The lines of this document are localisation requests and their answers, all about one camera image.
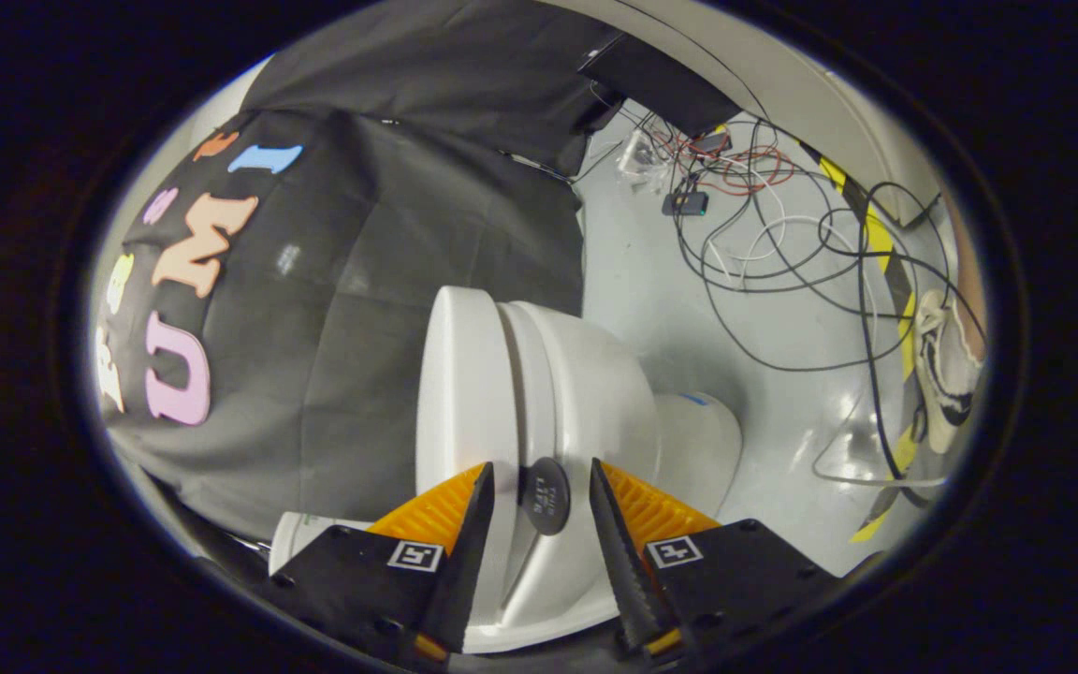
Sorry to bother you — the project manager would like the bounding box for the black flat box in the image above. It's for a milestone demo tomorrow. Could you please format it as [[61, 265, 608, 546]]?
[[576, 33, 744, 139]]

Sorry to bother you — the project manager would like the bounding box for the red cable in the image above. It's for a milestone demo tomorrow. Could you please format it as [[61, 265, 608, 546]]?
[[651, 126, 794, 196]]

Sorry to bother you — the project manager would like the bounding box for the person's beige shoe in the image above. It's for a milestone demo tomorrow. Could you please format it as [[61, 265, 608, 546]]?
[[911, 288, 982, 456]]

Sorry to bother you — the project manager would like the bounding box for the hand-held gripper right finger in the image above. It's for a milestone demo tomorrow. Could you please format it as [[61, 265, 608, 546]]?
[[589, 458, 847, 661]]

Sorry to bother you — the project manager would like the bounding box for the tangle of black cables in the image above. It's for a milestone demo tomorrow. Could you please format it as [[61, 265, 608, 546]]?
[[586, 94, 989, 488]]

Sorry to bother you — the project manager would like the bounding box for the grey cable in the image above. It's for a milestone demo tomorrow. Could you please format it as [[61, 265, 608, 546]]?
[[812, 393, 950, 490]]

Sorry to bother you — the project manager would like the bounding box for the black backdrop cloth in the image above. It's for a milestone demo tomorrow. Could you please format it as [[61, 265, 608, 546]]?
[[95, 0, 652, 544]]

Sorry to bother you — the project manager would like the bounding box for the clear plastic bag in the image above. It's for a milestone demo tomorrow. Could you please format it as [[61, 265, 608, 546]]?
[[616, 126, 680, 183]]

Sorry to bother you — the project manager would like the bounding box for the white toilet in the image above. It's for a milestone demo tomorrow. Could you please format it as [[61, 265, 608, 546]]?
[[269, 286, 743, 654]]

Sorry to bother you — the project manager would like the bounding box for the white cable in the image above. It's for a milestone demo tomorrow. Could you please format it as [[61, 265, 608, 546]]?
[[700, 168, 877, 286]]

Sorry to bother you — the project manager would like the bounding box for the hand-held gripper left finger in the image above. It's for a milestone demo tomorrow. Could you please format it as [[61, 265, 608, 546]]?
[[263, 462, 496, 667]]

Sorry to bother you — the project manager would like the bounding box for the white toilet lid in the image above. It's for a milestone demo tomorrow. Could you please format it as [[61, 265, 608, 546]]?
[[499, 300, 660, 647]]

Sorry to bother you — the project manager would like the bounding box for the yellow black floor tape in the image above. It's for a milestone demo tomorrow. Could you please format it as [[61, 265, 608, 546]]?
[[815, 154, 928, 546]]

